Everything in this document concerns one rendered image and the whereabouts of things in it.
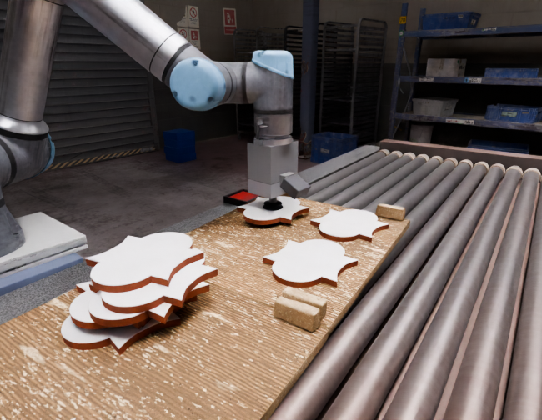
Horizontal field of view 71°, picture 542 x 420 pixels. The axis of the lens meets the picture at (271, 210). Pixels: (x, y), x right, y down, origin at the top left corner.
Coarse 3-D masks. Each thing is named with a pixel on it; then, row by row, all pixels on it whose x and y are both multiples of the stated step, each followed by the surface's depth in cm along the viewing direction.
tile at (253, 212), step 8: (256, 200) 84; (264, 200) 84; (280, 200) 84; (288, 200) 84; (296, 200) 84; (240, 208) 80; (248, 208) 79; (256, 208) 79; (288, 208) 79; (296, 208) 79; (304, 208) 80; (248, 216) 75; (256, 216) 75; (264, 216) 75; (272, 216) 75; (280, 216) 75; (288, 216) 75; (264, 224) 74
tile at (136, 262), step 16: (128, 240) 55; (144, 240) 55; (160, 240) 55; (176, 240) 55; (96, 256) 50; (112, 256) 50; (128, 256) 50; (144, 256) 50; (160, 256) 50; (176, 256) 50; (192, 256) 50; (96, 272) 46; (112, 272) 46; (128, 272) 46; (144, 272) 46; (160, 272) 46; (176, 272) 48; (112, 288) 44; (128, 288) 44
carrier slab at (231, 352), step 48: (0, 336) 45; (48, 336) 45; (192, 336) 45; (240, 336) 45; (288, 336) 45; (0, 384) 38; (48, 384) 38; (96, 384) 38; (144, 384) 38; (192, 384) 38; (240, 384) 38; (288, 384) 39
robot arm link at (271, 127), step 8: (256, 120) 72; (264, 120) 71; (272, 120) 70; (280, 120) 71; (288, 120) 72; (264, 128) 71; (272, 128) 71; (280, 128) 71; (288, 128) 72; (264, 136) 72; (272, 136) 72; (280, 136) 72; (288, 136) 74
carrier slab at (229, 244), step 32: (224, 224) 77; (256, 224) 77; (288, 224) 77; (224, 256) 64; (256, 256) 64; (352, 256) 64; (384, 256) 65; (224, 288) 55; (256, 288) 55; (320, 288) 55; (352, 288) 55
